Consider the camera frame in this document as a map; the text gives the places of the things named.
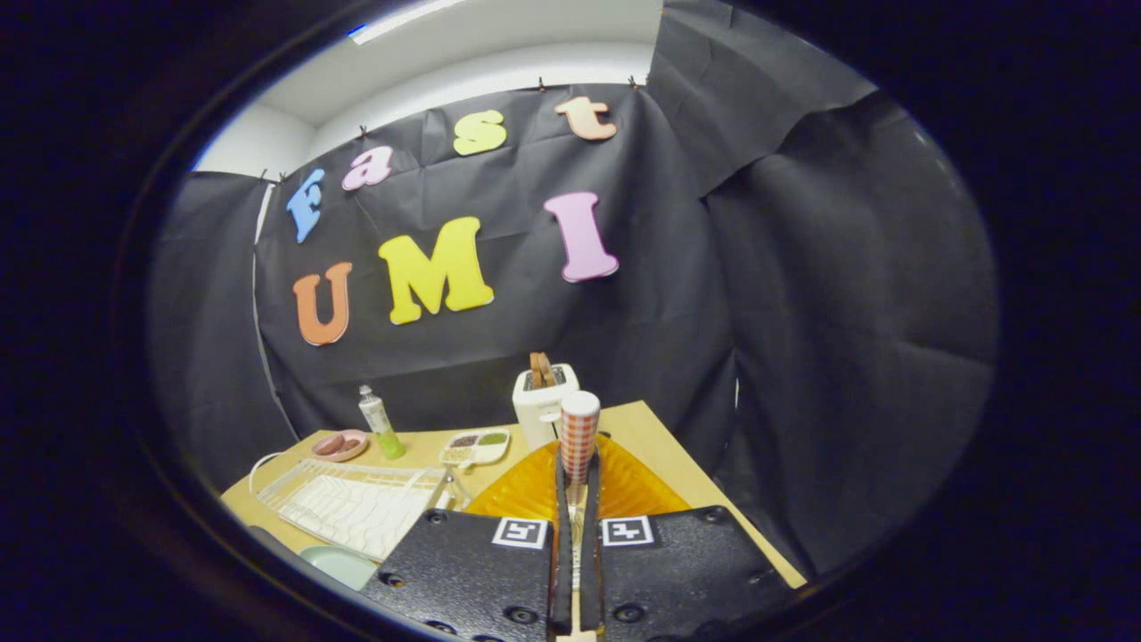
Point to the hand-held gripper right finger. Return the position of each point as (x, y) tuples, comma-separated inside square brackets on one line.
[(677, 571)]

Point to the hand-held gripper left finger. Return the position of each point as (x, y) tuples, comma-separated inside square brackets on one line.
[(472, 580)]

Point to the pale green plate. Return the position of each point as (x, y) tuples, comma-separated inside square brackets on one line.
[(339, 566)]

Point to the white dish rack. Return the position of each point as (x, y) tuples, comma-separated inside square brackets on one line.
[(357, 508)]

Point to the pink plate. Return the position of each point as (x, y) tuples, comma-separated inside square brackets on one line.
[(339, 455)]

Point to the white divided condiment tray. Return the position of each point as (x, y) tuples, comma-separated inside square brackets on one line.
[(477, 446)]

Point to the white toaster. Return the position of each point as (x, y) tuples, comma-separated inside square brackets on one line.
[(539, 415)]

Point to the clear plastic bottle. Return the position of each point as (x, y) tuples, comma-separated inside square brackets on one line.
[(378, 419)]

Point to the brown bread slice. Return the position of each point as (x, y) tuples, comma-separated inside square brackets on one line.
[(542, 369)]

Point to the black backdrop cloth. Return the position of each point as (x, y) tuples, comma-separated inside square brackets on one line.
[(802, 312)]

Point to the ceiling light panel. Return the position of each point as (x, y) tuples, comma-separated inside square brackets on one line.
[(401, 18)]

